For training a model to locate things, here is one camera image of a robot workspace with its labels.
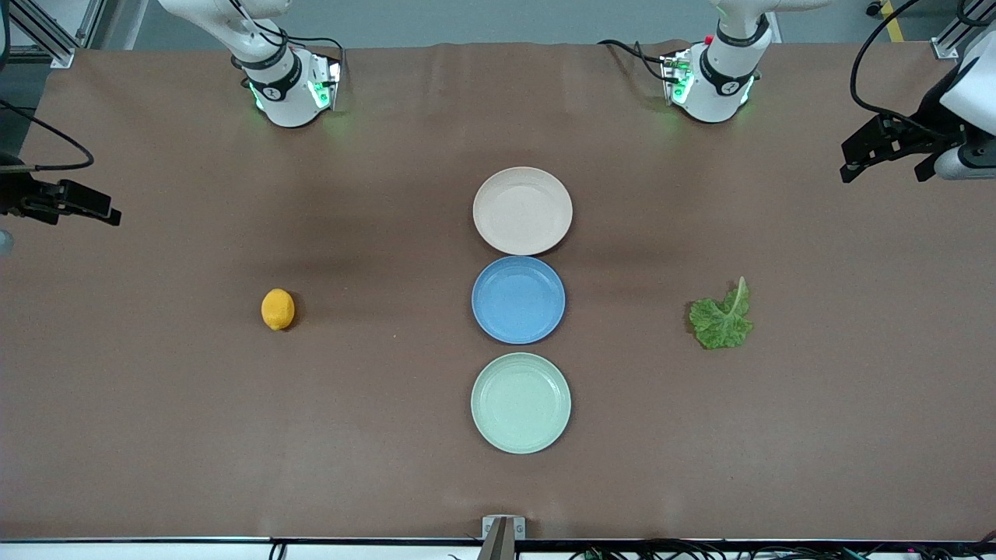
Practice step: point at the brown table cover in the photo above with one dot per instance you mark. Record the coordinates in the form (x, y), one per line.
(233, 389)

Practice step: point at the blue round plate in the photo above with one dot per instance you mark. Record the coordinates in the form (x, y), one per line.
(517, 299)

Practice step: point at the pale green round plate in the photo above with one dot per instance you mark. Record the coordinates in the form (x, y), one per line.
(520, 403)

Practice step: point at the aluminium frame post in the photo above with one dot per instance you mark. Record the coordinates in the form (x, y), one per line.
(945, 48)
(58, 50)

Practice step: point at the silver base box green light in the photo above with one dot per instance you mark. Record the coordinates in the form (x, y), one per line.
(327, 82)
(675, 78)

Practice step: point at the green lettuce leaf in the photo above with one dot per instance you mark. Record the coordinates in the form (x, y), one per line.
(720, 327)

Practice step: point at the silver camera mount bracket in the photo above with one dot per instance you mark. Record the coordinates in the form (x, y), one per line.
(503, 530)

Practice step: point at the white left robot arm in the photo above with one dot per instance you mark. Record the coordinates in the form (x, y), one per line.
(716, 93)

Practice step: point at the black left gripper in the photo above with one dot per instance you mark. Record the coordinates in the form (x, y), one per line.
(927, 126)

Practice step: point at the beige round plate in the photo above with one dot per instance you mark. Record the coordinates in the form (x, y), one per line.
(521, 210)

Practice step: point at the small black caster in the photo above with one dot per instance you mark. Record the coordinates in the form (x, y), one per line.
(875, 9)

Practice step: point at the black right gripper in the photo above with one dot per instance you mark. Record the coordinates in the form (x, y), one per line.
(15, 193)

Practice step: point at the yellow lemon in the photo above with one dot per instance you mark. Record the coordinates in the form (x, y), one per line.
(278, 309)

